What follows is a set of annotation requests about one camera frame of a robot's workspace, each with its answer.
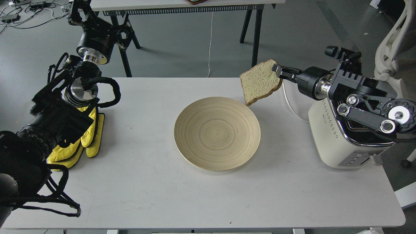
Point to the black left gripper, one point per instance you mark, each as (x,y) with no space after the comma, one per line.
(98,37)

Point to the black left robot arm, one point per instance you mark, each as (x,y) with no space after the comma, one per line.
(61,112)

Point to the round wooden plate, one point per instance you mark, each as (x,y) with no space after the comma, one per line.
(217,133)

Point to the white office chair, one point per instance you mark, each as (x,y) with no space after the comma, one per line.
(400,39)

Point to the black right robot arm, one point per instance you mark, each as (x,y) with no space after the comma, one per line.
(356,98)

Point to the yellow oven mitt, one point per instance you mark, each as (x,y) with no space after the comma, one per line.
(89,143)

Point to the cream white toaster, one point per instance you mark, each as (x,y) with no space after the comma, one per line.
(335,147)

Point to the slice of bread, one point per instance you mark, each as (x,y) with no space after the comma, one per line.
(259,81)

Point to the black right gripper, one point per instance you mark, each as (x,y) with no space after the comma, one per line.
(307,80)

